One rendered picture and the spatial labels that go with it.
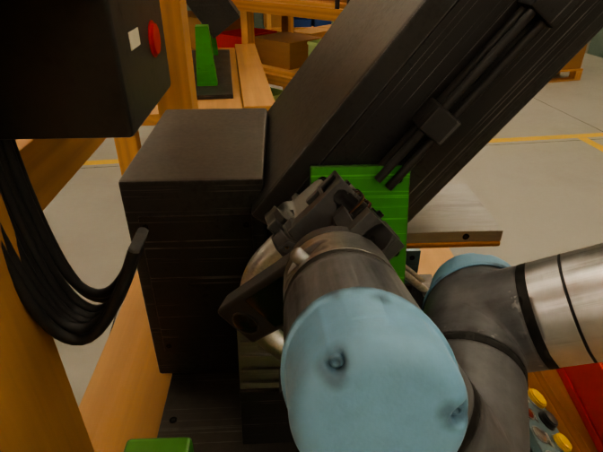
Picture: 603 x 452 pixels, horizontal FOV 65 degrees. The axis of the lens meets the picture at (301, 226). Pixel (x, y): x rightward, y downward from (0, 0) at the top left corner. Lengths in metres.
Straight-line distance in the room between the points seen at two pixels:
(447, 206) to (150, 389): 0.56
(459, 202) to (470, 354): 0.51
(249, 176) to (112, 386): 0.43
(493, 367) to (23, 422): 0.39
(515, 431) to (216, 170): 0.45
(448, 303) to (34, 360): 0.36
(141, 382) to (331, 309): 0.66
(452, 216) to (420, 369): 0.58
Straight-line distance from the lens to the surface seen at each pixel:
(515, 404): 0.31
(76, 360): 2.25
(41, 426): 0.53
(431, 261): 1.06
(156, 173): 0.63
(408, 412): 0.20
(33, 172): 0.70
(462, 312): 0.35
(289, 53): 3.51
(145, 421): 0.79
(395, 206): 0.56
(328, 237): 0.30
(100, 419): 0.82
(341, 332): 0.19
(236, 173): 0.61
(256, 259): 0.53
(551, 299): 0.34
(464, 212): 0.78
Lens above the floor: 1.49
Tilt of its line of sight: 31 degrees down
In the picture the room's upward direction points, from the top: straight up
